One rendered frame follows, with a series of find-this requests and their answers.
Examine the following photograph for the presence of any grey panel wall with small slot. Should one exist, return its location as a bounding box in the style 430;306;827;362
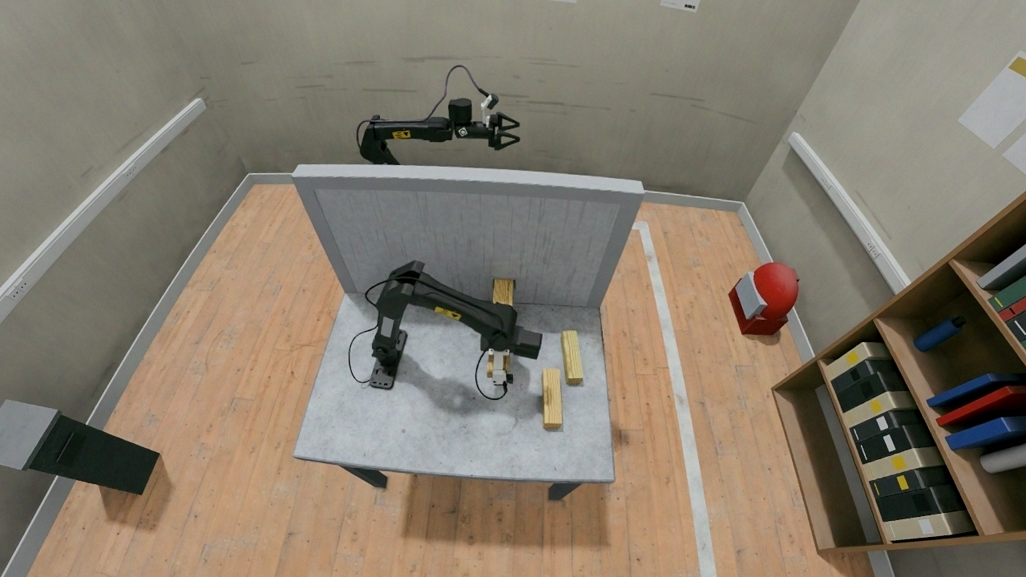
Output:
291;164;644;308

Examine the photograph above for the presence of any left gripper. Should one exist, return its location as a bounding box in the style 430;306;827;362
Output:
471;95;520;151

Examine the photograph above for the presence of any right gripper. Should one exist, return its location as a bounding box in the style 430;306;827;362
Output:
480;337;514;385

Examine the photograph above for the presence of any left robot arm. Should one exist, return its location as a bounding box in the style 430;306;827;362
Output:
360;98;473;165

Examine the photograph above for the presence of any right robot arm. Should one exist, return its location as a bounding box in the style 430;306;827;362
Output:
369;260;543;389

